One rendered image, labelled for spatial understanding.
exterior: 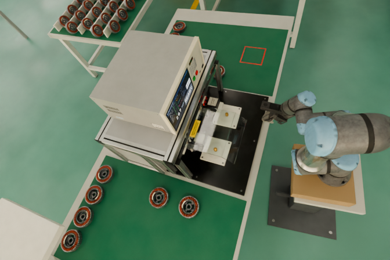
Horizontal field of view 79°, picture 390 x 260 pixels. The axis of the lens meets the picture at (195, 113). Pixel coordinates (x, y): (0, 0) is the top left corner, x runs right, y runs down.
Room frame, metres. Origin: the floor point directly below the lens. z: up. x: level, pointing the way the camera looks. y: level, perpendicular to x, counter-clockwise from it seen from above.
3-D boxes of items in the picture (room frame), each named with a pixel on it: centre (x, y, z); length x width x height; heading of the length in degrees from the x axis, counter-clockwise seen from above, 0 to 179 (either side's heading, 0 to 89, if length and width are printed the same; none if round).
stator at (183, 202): (0.27, 0.22, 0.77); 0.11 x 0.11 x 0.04
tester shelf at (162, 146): (0.81, 0.14, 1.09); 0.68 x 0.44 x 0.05; 141
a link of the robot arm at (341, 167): (0.17, -0.52, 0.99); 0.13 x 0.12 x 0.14; 69
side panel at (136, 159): (0.61, 0.41, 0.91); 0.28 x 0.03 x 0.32; 51
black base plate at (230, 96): (0.62, -0.10, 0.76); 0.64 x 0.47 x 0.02; 141
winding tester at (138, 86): (0.82, 0.13, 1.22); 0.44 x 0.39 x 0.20; 141
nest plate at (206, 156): (0.51, -0.03, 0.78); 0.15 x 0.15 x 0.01; 51
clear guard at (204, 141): (0.52, -0.03, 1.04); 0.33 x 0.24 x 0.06; 51
